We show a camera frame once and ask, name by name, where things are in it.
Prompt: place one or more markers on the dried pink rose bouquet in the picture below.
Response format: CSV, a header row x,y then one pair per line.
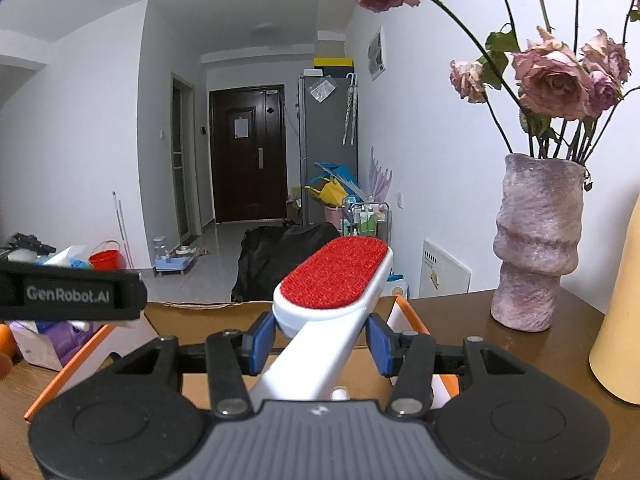
x,y
550,75

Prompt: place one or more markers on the blue folding rack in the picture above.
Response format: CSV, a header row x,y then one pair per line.
x,y
335,170

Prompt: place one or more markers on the white flat board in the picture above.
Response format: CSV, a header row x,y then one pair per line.
x,y
445,272

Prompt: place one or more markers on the clear plastic bag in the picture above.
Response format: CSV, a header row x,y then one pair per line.
x,y
322,90

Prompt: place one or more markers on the orange fruit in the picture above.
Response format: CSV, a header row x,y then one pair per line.
x,y
4,340

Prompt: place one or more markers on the black cloth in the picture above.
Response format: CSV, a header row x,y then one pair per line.
x,y
270,260

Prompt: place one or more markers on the yellow flat box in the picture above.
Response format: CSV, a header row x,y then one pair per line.
x,y
334,62

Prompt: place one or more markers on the grey refrigerator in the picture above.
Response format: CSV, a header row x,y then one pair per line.
x,y
325,130

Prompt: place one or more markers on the yellow thermos jug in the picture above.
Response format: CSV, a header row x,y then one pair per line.
x,y
620,320

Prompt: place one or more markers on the brown floor carton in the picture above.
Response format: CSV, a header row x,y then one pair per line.
x,y
293,211

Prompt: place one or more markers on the blue tissue pack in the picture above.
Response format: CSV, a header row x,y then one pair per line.
x,y
67,257

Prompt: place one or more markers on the red plastic bucket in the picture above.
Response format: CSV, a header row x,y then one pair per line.
x,y
107,259

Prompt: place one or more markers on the hanging folded umbrellas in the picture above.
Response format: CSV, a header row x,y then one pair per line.
x,y
350,110

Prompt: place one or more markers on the blue and white packet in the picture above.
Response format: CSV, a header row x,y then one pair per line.
x,y
397,287

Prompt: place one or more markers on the yellow plastic item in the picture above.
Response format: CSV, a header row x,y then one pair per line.
x,y
331,192

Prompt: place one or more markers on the red and white lint brush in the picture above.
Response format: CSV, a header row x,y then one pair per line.
x,y
332,272

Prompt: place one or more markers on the white mop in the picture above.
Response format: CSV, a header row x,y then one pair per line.
x,y
122,230

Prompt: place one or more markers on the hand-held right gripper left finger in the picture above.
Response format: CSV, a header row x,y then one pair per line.
x,y
260,344

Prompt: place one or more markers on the dark wooden door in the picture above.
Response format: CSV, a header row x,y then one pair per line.
x,y
247,160

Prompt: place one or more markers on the pink textured vase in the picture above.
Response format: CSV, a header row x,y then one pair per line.
x,y
537,240

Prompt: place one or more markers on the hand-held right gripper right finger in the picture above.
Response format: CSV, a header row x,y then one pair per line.
x,y
378,347

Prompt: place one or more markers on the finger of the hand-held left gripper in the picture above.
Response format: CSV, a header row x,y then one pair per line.
x,y
75,268

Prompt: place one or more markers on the black item on container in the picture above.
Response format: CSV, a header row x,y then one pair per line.
x,y
27,243

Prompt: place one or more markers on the glass inner door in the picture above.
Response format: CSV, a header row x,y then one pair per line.
x,y
181,160

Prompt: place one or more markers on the white wall panel box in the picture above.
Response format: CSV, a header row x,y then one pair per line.
x,y
376,55

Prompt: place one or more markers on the pink waste bin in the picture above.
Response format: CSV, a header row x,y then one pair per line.
x,y
332,215

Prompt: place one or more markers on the blue pet feeder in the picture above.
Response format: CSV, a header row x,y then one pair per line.
x,y
172,260

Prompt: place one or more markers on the orange cardboard box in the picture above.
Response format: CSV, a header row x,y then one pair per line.
x,y
165,317

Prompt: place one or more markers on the purple wall decoration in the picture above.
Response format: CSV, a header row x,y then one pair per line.
x,y
381,175

